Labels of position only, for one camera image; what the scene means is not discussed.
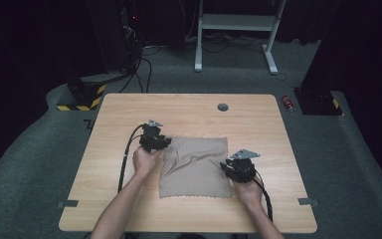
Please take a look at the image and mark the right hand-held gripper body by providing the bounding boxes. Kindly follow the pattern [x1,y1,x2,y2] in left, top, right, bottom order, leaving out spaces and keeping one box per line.
[226,148,262,184]

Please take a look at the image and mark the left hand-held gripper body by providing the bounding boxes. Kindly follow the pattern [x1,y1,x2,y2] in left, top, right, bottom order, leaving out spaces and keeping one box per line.
[138,119,167,153]

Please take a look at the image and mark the beige cloth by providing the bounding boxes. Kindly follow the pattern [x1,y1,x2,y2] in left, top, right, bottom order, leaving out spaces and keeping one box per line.
[157,135,234,200]

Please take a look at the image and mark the person's left hand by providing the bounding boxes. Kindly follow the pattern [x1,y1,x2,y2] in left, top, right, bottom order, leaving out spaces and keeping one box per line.
[131,145,164,179]

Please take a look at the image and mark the person's right hand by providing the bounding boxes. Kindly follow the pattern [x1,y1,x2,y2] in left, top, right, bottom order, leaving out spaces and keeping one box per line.
[231,176,264,206]

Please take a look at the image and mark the grey tape strip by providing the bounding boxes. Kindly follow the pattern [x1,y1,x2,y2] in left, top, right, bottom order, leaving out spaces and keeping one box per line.
[57,199,80,209]
[296,197,320,207]

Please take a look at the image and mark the black yellow striped stand base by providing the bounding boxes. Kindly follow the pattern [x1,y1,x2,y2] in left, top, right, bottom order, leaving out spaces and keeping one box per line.
[56,74,108,113]

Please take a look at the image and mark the red can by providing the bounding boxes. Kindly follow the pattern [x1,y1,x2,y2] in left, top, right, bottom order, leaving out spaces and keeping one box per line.
[281,95,295,114]

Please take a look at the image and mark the black stand base yellow mark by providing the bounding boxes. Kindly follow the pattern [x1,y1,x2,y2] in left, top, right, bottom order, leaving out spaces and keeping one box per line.
[292,87,344,117]

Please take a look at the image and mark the dark equipment rack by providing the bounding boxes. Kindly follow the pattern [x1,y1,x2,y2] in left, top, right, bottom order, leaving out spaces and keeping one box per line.
[118,0,144,73]

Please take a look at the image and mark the white metal stand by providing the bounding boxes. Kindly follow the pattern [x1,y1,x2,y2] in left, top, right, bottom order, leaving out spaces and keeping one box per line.
[193,0,288,76]

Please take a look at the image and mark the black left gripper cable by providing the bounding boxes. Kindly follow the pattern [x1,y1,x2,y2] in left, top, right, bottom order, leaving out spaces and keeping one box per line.
[116,122,147,194]

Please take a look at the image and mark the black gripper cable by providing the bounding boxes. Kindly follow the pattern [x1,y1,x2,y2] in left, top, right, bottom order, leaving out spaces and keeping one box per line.
[116,122,147,194]
[253,169,275,223]

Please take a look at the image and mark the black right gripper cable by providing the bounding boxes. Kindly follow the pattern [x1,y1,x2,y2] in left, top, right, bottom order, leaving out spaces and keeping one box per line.
[253,169,275,223]

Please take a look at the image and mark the black floor cables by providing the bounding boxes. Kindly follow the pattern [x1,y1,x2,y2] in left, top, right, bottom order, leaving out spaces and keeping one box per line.
[118,44,162,95]

